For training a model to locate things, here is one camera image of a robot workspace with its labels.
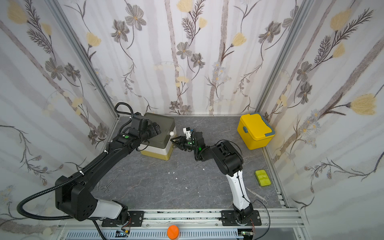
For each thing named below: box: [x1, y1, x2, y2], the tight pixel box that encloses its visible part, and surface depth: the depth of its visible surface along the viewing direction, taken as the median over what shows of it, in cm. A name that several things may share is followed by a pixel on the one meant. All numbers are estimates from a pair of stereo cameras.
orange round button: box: [167, 225, 180, 240], surface depth 64 cm
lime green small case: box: [255, 169, 272, 187], surface depth 89 cm
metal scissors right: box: [245, 187, 270, 206], surface depth 83 cm
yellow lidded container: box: [237, 112, 276, 150], surface depth 97 cm
